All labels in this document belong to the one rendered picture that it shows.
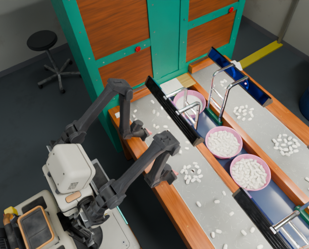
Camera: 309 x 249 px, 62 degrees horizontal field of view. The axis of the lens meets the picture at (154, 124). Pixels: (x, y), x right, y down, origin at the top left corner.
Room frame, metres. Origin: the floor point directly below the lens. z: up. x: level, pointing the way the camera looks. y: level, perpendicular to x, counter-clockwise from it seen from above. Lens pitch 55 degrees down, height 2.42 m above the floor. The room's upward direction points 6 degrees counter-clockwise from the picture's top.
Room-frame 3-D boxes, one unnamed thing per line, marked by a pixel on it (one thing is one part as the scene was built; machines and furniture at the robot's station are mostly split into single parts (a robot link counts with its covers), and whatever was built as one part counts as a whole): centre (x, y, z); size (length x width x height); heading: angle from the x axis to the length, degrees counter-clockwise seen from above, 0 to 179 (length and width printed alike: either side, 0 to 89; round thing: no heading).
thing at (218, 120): (1.25, -0.56, 0.90); 0.20 x 0.19 x 0.45; 25
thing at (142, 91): (1.42, 0.12, 0.83); 0.30 x 0.06 x 0.07; 115
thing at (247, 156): (0.67, -0.62, 0.72); 0.27 x 0.27 x 0.10
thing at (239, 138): (0.92, -0.50, 0.72); 0.27 x 0.27 x 0.10
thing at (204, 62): (1.71, -0.50, 0.83); 0.30 x 0.06 x 0.07; 115
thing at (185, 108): (1.07, -0.20, 0.90); 0.20 x 0.19 x 0.45; 25
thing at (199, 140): (1.04, -0.13, 1.08); 0.62 x 0.08 x 0.07; 25
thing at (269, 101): (1.28, -0.63, 1.08); 0.62 x 0.08 x 0.07; 25
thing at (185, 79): (1.51, -0.21, 0.77); 0.33 x 0.15 x 0.01; 115
